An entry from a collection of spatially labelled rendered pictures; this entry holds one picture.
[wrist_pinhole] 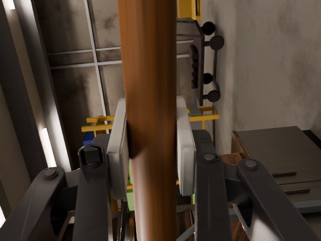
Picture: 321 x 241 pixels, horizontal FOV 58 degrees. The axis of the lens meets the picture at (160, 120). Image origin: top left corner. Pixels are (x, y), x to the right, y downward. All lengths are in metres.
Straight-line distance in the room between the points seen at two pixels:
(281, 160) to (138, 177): 1.77
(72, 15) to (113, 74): 1.63
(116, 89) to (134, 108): 7.33
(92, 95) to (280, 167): 6.26
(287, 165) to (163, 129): 1.75
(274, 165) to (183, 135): 1.74
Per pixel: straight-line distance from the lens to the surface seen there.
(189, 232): 1.50
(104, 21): 7.21
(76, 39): 7.37
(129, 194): 5.90
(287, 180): 1.78
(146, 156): 0.17
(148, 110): 0.16
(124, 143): 0.16
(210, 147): 0.16
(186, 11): 6.65
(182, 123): 0.17
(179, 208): 2.33
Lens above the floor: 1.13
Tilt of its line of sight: 1 degrees down
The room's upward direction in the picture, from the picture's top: 95 degrees counter-clockwise
